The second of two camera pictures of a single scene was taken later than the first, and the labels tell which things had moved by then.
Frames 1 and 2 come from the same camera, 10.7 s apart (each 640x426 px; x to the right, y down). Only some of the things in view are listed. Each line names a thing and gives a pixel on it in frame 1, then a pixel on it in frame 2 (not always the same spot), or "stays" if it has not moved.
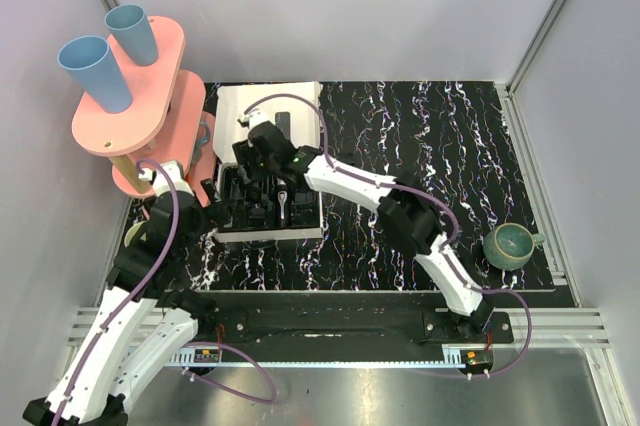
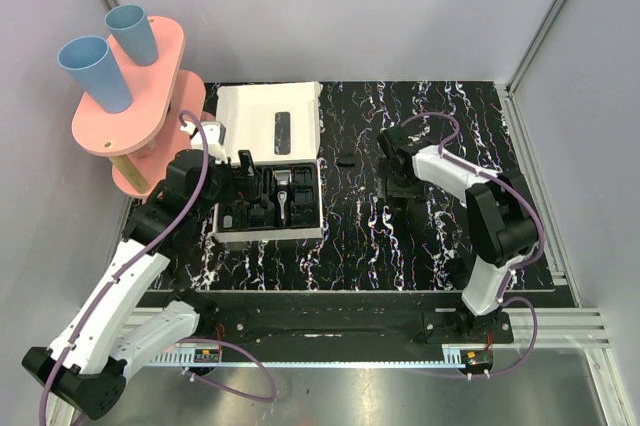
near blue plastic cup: x=89 y=58 stays
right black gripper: x=244 y=153 → x=417 y=189
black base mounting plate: x=343 y=323 stays
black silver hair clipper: x=282 y=204 stays
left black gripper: x=213 y=197 → x=239 y=178
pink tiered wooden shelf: x=165 y=122 stays
